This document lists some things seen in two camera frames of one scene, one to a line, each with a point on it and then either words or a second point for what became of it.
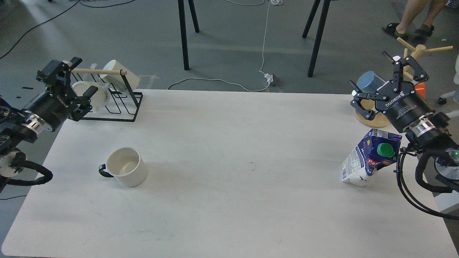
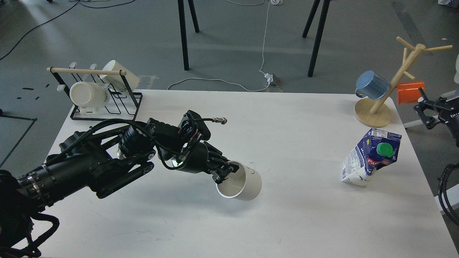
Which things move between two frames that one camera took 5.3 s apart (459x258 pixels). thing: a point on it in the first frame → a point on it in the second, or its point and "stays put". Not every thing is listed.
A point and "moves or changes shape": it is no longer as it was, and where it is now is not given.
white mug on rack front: x=99 y=98 stays put
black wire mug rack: x=114 y=100 stays put
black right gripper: x=403 y=108 → x=450 y=117
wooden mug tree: x=367 y=112 stays put
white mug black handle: x=127 y=166 moves or changes shape
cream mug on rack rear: x=116 y=81 stays put
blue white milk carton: x=377 y=149 stays put
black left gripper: x=54 y=107 → x=203 y=156
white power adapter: x=270 y=77 stays put
